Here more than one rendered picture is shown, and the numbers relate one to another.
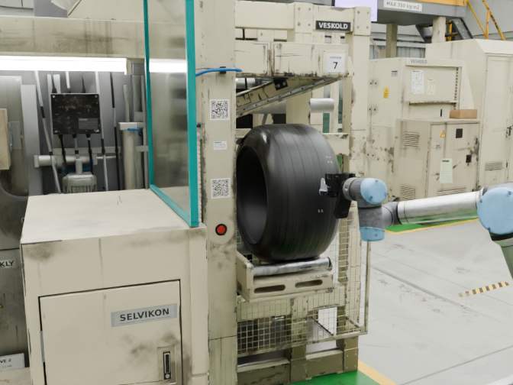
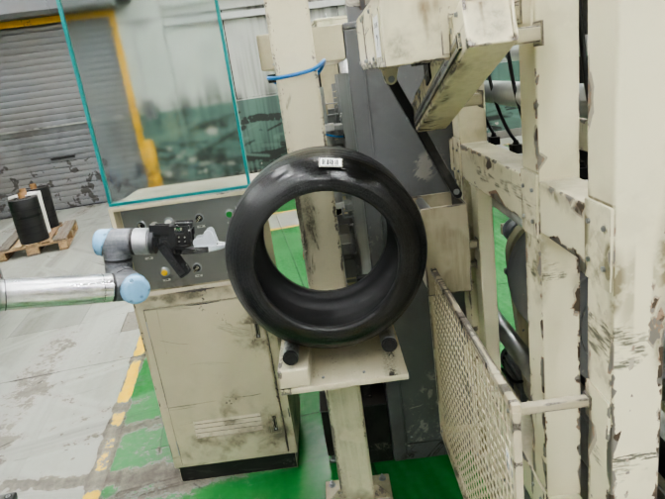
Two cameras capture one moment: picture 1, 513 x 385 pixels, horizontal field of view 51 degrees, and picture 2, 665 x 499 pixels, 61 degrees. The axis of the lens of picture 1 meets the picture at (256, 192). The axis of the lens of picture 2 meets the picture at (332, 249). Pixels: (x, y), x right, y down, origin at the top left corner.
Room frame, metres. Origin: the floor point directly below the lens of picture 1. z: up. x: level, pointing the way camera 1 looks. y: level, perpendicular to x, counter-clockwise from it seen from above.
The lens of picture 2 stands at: (2.76, -1.56, 1.64)
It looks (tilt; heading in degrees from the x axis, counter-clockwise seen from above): 17 degrees down; 112
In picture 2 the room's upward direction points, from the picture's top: 8 degrees counter-clockwise
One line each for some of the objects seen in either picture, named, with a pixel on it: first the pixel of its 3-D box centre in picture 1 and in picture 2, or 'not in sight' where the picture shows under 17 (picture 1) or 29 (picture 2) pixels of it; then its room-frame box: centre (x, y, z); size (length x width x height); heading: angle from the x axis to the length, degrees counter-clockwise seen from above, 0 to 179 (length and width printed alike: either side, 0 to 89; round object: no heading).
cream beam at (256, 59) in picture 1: (275, 61); (416, 32); (2.48, -0.09, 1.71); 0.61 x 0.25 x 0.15; 111
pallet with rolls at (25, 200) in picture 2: not in sight; (34, 216); (-3.49, 3.88, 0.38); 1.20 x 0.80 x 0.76; 127
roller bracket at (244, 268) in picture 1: (233, 261); not in sight; (2.09, 0.09, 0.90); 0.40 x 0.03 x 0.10; 21
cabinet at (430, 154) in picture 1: (436, 169); not in sight; (6.69, -2.25, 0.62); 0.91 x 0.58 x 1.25; 119
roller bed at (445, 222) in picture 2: not in sight; (440, 242); (2.43, 0.27, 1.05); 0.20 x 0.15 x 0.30; 111
